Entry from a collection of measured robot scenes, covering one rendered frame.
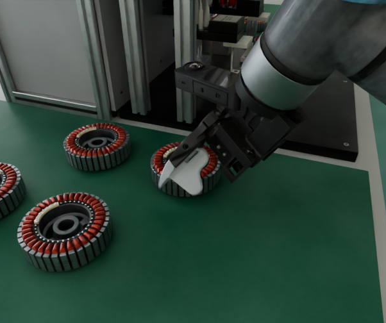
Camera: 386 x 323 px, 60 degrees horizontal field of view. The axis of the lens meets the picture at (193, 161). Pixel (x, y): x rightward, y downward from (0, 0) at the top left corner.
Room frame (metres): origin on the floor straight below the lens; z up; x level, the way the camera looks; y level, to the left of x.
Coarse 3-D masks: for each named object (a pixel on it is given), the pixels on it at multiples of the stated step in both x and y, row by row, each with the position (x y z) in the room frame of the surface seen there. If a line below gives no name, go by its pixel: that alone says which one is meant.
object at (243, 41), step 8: (216, 16) 0.78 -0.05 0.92; (224, 16) 0.78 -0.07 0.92; (232, 16) 0.78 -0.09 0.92; (240, 16) 0.78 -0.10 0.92; (216, 24) 0.73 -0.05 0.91; (224, 24) 0.73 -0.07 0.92; (232, 24) 0.72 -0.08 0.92; (240, 24) 0.74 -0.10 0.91; (200, 32) 0.74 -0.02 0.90; (208, 32) 0.74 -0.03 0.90; (216, 32) 0.73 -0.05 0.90; (224, 32) 0.73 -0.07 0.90; (232, 32) 0.72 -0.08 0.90; (240, 32) 0.74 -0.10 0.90; (200, 40) 0.80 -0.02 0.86; (216, 40) 0.73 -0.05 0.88; (224, 40) 0.72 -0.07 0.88; (232, 40) 0.72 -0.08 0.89; (240, 40) 0.73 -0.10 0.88; (248, 40) 0.73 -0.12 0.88; (200, 48) 0.80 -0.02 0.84
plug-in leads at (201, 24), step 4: (200, 0) 0.75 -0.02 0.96; (200, 4) 0.74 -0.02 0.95; (200, 8) 0.74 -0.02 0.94; (208, 8) 0.79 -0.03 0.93; (200, 12) 0.74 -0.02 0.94; (208, 12) 0.77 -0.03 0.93; (200, 16) 0.74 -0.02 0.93; (204, 16) 0.77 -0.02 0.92; (208, 16) 0.79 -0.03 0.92; (196, 20) 0.79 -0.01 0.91; (200, 20) 0.75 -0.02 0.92; (204, 20) 0.77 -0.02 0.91; (208, 20) 0.79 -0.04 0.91; (196, 24) 0.79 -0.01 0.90; (200, 24) 0.75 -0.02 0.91; (204, 24) 0.77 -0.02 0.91; (208, 24) 0.79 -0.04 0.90; (200, 28) 0.75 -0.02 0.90; (204, 28) 0.76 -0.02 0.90
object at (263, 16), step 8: (240, 0) 0.96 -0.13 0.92; (248, 0) 0.95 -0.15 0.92; (256, 0) 0.95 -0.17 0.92; (216, 8) 0.98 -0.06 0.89; (224, 8) 0.97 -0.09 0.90; (232, 8) 0.97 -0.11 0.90; (240, 8) 0.96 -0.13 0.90; (248, 8) 0.95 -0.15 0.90; (256, 8) 0.95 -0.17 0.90; (248, 16) 0.95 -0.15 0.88; (256, 16) 0.94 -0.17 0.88; (264, 16) 0.95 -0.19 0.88
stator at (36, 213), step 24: (72, 192) 0.35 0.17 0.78; (48, 216) 0.31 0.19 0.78; (72, 216) 0.31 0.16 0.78; (96, 216) 0.30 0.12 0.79; (24, 240) 0.26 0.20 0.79; (48, 240) 0.26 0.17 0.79; (72, 240) 0.26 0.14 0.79; (96, 240) 0.27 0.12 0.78; (48, 264) 0.24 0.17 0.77; (72, 264) 0.25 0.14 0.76
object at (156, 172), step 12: (168, 144) 0.47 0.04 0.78; (204, 144) 0.47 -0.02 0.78; (156, 156) 0.43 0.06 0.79; (168, 156) 0.44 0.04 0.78; (216, 156) 0.43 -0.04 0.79; (156, 168) 0.41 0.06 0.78; (204, 168) 0.41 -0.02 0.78; (216, 168) 0.41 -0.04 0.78; (156, 180) 0.40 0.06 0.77; (204, 180) 0.38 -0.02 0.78; (216, 180) 0.40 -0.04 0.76; (168, 192) 0.38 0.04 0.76; (180, 192) 0.37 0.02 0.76; (204, 192) 0.38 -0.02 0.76
